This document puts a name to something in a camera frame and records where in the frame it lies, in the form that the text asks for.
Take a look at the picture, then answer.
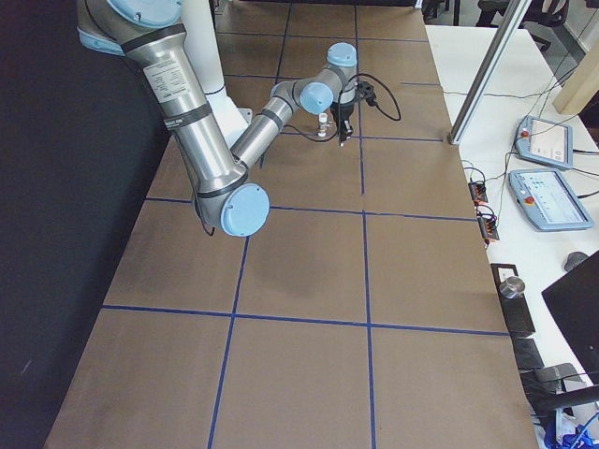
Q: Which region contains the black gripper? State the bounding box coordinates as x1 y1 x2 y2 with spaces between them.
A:
332 102 355 147

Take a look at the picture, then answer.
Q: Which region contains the white PPR valve fitting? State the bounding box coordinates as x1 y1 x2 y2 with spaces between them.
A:
317 112 331 138

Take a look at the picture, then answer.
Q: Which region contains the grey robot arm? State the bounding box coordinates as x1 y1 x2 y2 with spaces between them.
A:
77 1 358 238

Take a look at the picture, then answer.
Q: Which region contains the orange black connector block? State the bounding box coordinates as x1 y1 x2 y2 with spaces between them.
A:
468 181 488 205

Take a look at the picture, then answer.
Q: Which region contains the white mounting column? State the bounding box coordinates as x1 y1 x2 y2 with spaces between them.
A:
181 0 254 148

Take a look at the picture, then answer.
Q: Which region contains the brown paper table cover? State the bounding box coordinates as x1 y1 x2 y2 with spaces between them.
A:
46 2 537 448

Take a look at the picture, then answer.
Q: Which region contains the far teach pendant tablet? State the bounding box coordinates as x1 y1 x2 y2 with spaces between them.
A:
514 115 573 170

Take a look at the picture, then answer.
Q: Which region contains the teach pendant tablet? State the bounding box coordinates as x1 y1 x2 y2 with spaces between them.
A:
514 115 573 170
508 169 594 232

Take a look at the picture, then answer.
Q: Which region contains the near teach pendant tablet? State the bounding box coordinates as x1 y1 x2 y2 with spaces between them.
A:
508 169 594 232

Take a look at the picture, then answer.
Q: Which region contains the silver metal cylinder weight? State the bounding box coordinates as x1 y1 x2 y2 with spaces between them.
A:
499 276 525 299

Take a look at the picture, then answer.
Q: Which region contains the black computer mouse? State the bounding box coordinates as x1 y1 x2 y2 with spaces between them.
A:
563 252 589 272

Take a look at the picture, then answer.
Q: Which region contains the black monitor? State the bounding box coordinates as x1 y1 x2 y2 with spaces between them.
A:
542 253 599 384

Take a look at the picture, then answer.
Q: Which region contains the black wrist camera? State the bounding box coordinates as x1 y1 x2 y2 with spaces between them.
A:
357 81 378 107

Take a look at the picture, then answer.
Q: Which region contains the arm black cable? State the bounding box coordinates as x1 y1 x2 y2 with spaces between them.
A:
285 73 402 141

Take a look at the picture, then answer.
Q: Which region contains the aluminium frame post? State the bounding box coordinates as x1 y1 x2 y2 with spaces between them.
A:
447 0 531 145

